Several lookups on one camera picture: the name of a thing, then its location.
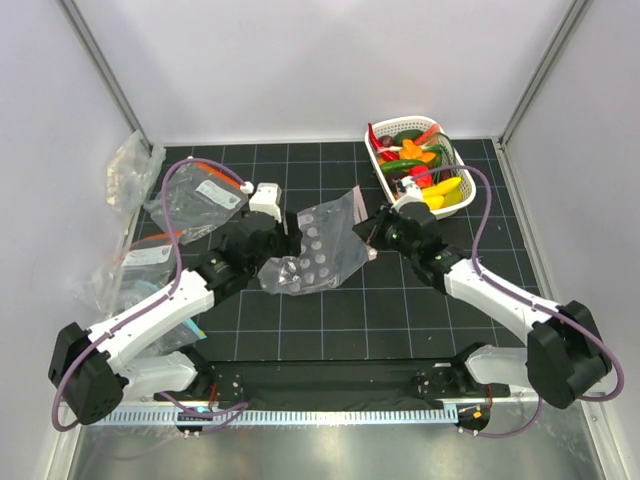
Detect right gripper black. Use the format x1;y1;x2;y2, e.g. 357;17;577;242
353;202;418;261

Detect yellow toy banana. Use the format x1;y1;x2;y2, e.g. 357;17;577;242
422;176;462;198

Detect clear pink-dotted zip bag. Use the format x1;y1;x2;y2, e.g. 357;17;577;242
258;186;378;296

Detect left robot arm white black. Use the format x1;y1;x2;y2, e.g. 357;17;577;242
48;211;302;432

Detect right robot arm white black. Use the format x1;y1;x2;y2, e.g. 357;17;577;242
353;203;612;409

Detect orange-zip bag upper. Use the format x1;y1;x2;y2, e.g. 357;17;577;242
144;161;254;245

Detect orange-zip bag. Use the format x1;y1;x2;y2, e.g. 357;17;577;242
82;232;184;316
144;161;254;245

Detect orange-zip bag lower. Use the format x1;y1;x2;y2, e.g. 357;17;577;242
82;232;184;316

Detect blue-zip clear bag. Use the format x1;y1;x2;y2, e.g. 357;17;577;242
169;319;206;346

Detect red toy strawberry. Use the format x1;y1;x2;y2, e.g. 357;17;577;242
409;165;433;189

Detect orange toy bell pepper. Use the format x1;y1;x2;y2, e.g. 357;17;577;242
398;139;437;163

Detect red toy chili pepper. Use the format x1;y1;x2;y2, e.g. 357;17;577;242
368;123;384;151

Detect white perforated plastic basket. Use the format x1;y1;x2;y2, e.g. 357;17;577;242
364;116;476;219

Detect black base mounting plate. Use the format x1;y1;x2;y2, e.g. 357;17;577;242
153;357;511;412

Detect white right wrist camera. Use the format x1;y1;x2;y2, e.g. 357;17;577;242
392;176;425;213

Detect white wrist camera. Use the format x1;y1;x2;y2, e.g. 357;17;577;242
392;176;425;213
249;182;282;223

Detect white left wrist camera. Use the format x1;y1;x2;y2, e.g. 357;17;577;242
249;182;282;223

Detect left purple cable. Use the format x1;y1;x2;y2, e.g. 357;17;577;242
52;157;251;432

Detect purple cable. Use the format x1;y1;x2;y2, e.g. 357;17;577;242
424;164;625;439
52;157;251;432

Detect crumpled clear bag at wall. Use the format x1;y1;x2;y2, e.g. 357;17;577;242
105;131;166;215

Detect perforated aluminium rail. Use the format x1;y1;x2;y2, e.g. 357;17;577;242
96;404;458;429

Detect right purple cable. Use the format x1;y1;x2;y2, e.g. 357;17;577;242
424;164;625;439

